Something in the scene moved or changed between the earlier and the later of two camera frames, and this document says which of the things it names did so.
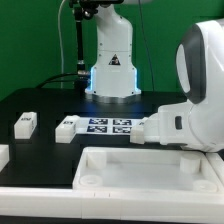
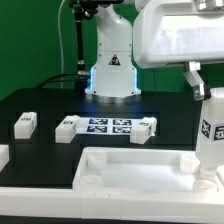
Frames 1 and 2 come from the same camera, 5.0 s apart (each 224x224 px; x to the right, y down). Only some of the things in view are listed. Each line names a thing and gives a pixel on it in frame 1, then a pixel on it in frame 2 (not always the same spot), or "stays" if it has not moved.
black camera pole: x=82 y=9 stays
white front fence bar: x=108 y=204 stays
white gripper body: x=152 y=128 → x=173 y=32
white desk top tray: x=144 y=169 stays
